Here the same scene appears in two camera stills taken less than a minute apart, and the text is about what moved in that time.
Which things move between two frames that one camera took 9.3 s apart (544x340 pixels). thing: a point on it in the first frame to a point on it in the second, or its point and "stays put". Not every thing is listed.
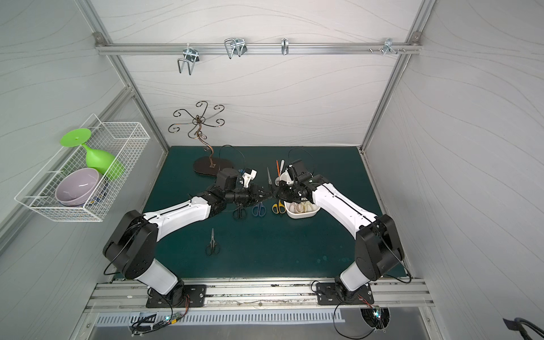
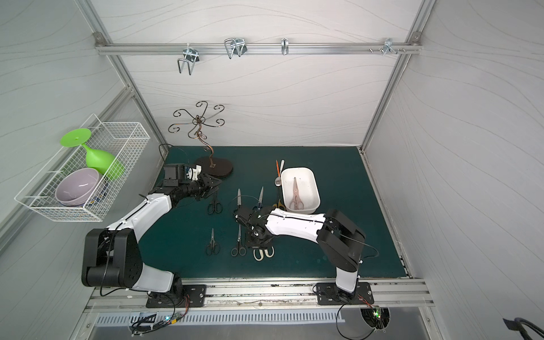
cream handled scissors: x=304 y=206 to x=258 y=254
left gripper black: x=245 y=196 to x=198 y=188
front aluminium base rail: x=292 y=297 stays put
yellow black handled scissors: x=279 y=207 stays put
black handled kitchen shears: x=271 y=193 to x=239 y=249
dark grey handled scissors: x=213 y=248 stays put
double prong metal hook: x=191 y=55 stays put
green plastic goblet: x=107 y=163 stays put
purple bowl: x=77 y=186 stays put
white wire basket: x=81 y=180 stays put
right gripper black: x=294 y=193 to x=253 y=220
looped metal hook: x=237 y=45 stays put
